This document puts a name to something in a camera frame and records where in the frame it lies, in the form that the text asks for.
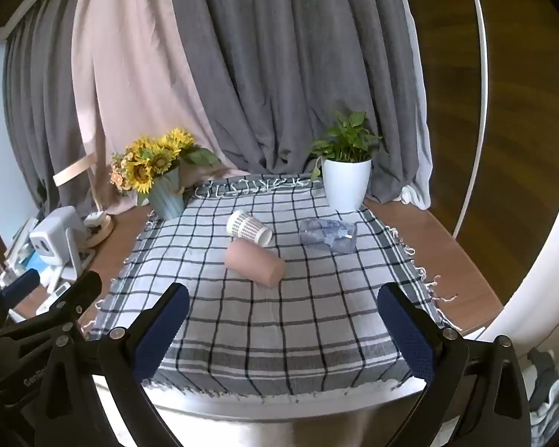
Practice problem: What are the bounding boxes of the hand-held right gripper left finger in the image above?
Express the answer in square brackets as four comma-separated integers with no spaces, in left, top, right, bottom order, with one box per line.
[47,282,192,447]

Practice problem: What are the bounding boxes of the white dotted cup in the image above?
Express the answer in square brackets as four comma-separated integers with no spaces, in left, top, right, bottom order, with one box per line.
[226,209,273,247]

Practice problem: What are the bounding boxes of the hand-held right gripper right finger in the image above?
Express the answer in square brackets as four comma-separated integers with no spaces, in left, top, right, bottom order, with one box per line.
[377,282,534,447]

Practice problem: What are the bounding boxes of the white plant pot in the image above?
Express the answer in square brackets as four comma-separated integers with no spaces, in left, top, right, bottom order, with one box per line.
[321,157,372,211]

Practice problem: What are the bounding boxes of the teal ribbed vase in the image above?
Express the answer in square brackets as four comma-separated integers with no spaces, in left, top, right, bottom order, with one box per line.
[148,165,186,221]

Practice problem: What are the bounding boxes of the green leafy plant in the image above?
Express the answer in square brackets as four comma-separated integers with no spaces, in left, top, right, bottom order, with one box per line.
[310,111,383,180]

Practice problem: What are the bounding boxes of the white boxy device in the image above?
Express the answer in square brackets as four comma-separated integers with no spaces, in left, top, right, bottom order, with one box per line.
[29,206,96,285]

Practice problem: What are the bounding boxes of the pink curtain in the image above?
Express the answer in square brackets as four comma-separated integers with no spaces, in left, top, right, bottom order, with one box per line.
[72,0,243,215]

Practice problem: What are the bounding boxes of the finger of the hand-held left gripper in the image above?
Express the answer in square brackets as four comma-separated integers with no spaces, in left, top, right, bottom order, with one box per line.
[0,271,102,364]
[0,271,40,331]

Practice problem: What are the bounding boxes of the pink cup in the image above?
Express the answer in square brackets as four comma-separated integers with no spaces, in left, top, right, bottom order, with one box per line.
[222,237,286,287]

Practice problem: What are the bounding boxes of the grey and white cloth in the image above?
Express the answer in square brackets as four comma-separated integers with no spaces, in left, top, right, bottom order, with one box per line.
[526,347,559,438]

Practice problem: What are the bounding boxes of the white round hoop frame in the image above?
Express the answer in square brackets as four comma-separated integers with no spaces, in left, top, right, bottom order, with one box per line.
[451,0,491,239]

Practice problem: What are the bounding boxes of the beige curtain tieback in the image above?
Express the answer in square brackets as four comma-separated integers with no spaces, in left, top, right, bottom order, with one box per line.
[53,153,97,187]

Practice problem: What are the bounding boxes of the checked tablecloth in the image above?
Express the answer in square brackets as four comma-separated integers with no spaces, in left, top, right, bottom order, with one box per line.
[81,174,457,403]

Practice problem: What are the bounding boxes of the grey curtain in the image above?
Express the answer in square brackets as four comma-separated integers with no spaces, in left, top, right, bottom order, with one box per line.
[2,0,432,206]

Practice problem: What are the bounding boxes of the round wooden stand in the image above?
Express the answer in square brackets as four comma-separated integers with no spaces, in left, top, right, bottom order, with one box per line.
[84,211,115,245]

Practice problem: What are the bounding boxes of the sunflower bouquet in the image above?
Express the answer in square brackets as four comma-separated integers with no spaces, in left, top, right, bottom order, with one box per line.
[110,128,220,206]

